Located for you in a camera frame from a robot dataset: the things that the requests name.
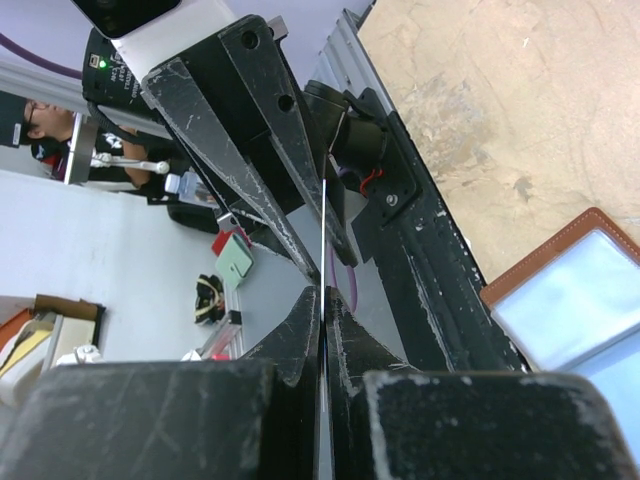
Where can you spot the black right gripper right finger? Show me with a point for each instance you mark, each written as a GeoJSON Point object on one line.
{"type": "Point", "coordinates": [389, 420]}

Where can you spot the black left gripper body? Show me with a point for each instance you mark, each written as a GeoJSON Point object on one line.
{"type": "Point", "coordinates": [210, 66]}

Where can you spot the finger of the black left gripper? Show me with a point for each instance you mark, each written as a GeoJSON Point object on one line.
{"type": "Point", "coordinates": [188, 113]}
{"type": "Point", "coordinates": [293, 133]}

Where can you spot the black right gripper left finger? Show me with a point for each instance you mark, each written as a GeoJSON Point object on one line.
{"type": "Point", "coordinates": [255, 417]}

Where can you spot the black VIP card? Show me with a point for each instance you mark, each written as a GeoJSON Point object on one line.
{"type": "Point", "coordinates": [323, 343]}

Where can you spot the brown leather card holder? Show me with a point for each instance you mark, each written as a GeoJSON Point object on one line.
{"type": "Point", "coordinates": [572, 297]}

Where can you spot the person with glasses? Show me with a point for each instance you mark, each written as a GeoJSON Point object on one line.
{"type": "Point", "coordinates": [61, 139]}

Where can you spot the clear water bottle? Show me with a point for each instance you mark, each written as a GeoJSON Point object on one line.
{"type": "Point", "coordinates": [190, 189]}

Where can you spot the mint green pouch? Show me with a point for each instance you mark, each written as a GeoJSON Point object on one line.
{"type": "Point", "coordinates": [234, 261]}

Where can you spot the cardboard box with papers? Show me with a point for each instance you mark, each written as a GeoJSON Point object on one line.
{"type": "Point", "coordinates": [53, 332]}

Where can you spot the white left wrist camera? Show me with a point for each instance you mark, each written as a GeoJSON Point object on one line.
{"type": "Point", "coordinates": [147, 33]}

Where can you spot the aluminium frame rail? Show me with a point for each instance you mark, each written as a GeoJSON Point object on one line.
{"type": "Point", "coordinates": [344, 64]}

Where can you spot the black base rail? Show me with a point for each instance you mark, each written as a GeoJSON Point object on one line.
{"type": "Point", "coordinates": [431, 280]}

